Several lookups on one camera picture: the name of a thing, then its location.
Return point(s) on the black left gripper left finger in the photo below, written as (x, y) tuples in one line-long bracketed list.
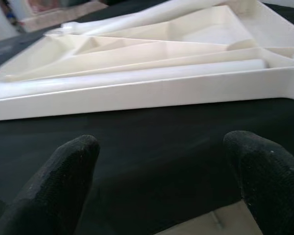
[(51, 195)]

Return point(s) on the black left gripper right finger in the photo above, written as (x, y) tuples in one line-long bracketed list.
[(272, 186)]

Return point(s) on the white plastic children table top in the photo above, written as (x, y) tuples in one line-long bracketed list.
[(137, 95)]

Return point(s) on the black tablecloth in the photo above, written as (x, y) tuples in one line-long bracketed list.
[(161, 137)]

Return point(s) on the beige floor mat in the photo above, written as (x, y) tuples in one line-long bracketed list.
[(51, 20)]

